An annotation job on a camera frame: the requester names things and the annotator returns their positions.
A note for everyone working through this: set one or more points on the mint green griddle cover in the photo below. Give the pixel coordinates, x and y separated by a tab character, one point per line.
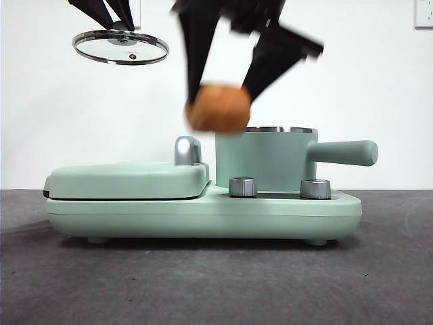
125	183

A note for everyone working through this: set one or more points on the white wall socket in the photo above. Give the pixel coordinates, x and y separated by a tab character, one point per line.
137	13
424	13

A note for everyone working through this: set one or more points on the glass lid with green knob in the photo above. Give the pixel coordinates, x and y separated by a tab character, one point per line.
101	47

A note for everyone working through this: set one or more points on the brown potato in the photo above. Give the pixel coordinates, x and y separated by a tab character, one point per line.
220	108

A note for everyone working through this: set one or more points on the silver control knob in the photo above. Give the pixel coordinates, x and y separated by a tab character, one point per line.
315	190
243	188

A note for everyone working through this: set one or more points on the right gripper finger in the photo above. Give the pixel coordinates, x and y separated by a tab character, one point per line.
199	50
270	64

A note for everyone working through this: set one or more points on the mint green breakfast machine base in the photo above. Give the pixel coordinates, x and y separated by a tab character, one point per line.
236	213

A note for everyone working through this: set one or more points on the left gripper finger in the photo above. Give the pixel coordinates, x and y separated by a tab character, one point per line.
123	10
91	8

